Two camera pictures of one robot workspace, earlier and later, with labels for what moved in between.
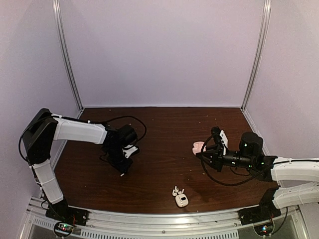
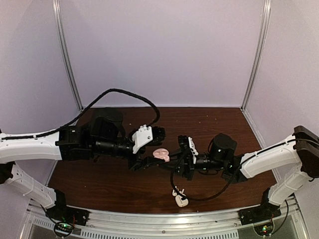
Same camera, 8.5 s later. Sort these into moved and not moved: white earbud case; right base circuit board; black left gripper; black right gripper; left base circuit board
Moved: black left gripper; black right gripper
Not moved: white earbud case; right base circuit board; left base circuit board
